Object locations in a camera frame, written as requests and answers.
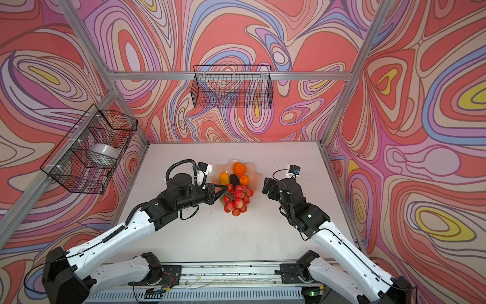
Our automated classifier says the red grape bunch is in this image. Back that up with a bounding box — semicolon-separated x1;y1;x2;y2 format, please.
220;184;254;217

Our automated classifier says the pink lotus fruit bowl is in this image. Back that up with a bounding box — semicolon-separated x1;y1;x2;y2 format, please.
211;159;263;201

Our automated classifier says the black wire basket back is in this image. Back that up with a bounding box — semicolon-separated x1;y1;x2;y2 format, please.
191;64;274;109

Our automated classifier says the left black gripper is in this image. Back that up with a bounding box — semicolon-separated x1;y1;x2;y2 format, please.
174;184;228;214

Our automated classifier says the large orange mandarin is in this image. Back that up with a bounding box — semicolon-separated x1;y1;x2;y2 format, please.
233;162;246;177

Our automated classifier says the dark avocado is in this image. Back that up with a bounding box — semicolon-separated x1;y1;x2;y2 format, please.
229;174;240;189

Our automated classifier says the black wire basket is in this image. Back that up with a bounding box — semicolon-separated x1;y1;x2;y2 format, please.
40;105;138;195
191;64;274;109

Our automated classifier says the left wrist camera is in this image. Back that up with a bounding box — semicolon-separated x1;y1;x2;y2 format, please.
196;162;213;189

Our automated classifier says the small orange mandarin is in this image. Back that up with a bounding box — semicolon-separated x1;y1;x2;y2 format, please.
239;175;251;186

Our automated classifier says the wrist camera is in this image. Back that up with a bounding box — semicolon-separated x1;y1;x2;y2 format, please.
288;165;301;176
196;162;213;189

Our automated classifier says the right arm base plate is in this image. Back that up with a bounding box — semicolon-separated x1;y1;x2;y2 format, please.
274;262;327;287

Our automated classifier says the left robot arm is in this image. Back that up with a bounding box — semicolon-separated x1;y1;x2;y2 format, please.
41;159;228;303

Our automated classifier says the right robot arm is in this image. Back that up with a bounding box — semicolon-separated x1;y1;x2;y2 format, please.
262;177;413;303

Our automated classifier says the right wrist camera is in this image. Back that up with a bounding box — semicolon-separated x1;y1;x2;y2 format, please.
288;165;301;176

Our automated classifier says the yellow mango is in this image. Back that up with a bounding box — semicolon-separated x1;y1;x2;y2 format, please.
219;172;230;186

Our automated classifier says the black wire basket left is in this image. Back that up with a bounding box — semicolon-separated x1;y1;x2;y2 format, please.
40;105;138;195

